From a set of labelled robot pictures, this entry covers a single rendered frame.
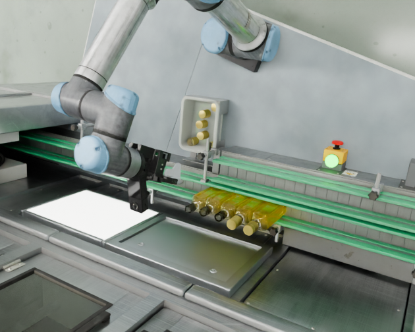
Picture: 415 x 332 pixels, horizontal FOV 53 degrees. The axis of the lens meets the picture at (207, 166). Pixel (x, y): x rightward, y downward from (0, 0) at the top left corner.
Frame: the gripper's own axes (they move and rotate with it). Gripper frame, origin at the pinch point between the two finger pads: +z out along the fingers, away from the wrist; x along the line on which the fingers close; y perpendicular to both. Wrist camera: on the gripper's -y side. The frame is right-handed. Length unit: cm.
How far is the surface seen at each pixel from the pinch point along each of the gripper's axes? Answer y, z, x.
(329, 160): 19, 45, -32
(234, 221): -7.9, 22.3, -12.7
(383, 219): 4, 43, -53
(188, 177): 2.2, 40.5, 17.7
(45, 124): 11, 34, 94
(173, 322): -35.9, -1.2, -11.9
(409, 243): -2, 50, -62
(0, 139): -1, 21, 104
